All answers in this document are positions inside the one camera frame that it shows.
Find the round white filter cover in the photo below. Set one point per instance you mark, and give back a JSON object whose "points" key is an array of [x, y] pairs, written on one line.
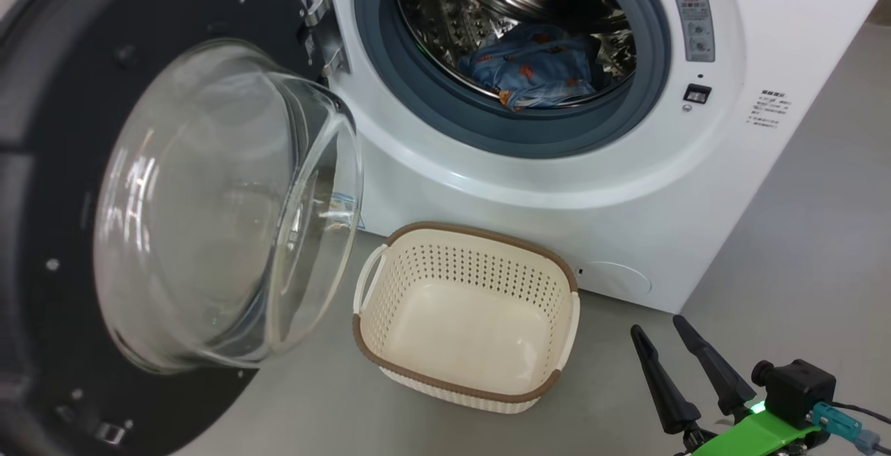
{"points": [[619, 280]]}

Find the cream perforated laundry basket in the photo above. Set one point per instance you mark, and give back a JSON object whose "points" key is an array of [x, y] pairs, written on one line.
{"points": [[466, 324]]}

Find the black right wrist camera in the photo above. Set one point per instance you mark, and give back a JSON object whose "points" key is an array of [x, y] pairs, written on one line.
{"points": [[800, 386]]}

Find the black door latch socket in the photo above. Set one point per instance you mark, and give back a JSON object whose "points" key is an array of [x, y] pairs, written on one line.
{"points": [[697, 94]]}

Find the metal door latch hook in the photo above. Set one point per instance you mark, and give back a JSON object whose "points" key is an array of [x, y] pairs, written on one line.
{"points": [[111, 433]]}

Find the white front-load washing machine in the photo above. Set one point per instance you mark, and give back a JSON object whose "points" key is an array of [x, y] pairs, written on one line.
{"points": [[557, 184]]}

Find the blue cartoon print garment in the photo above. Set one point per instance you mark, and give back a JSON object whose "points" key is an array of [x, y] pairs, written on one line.
{"points": [[529, 59], [543, 99]]}

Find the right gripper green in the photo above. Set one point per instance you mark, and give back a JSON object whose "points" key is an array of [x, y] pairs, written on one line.
{"points": [[752, 435]]}

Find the grey warning label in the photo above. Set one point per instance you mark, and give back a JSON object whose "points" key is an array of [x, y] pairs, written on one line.
{"points": [[694, 24]]}

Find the metal door hinge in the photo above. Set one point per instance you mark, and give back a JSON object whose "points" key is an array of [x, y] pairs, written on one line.
{"points": [[320, 10]]}

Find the grey rubber door gasket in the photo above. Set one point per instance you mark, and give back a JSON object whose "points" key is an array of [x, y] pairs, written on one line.
{"points": [[390, 80]]}

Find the stainless steel washer drum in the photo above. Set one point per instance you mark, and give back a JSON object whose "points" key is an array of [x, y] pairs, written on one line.
{"points": [[445, 17]]}

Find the black washing machine door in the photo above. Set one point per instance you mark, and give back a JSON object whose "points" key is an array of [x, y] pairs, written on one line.
{"points": [[62, 129]]}

